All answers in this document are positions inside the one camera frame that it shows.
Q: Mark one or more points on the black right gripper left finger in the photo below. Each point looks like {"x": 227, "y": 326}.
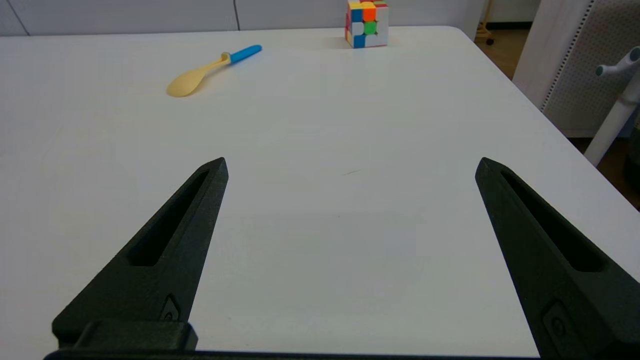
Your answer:
{"x": 160, "y": 285}

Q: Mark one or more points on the white side desk leg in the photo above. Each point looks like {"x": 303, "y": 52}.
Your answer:
{"x": 612, "y": 125}

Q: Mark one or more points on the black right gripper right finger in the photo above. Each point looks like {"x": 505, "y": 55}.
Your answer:
{"x": 565, "y": 290}

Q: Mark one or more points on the multicoloured puzzle cube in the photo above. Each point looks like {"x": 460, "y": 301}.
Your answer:
{"x": 367, "y": 27}

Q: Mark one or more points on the white perforated pegboard panel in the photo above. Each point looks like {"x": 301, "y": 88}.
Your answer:
{"x": 590, "y": 60}

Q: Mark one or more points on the wooden stand with caster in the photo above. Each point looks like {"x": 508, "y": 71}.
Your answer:
{"x": 484, "y": 27}

